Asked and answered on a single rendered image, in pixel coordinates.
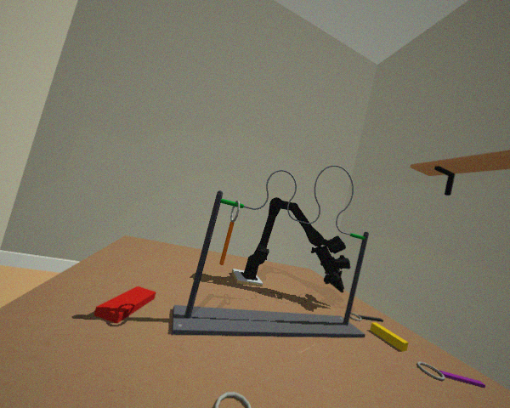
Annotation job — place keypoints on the grey hoop with purple handle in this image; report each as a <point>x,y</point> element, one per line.
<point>445,374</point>

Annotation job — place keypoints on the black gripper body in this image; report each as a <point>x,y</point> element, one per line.
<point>331,272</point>

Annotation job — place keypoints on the yellow rectangular bar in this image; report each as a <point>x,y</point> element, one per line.
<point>390,337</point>

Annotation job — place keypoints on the red rectangular block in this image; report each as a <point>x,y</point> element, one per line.
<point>118,308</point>

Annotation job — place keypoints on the orange bar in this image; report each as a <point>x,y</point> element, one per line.
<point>231,225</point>

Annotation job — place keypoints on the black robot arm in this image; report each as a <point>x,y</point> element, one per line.
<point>334,245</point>

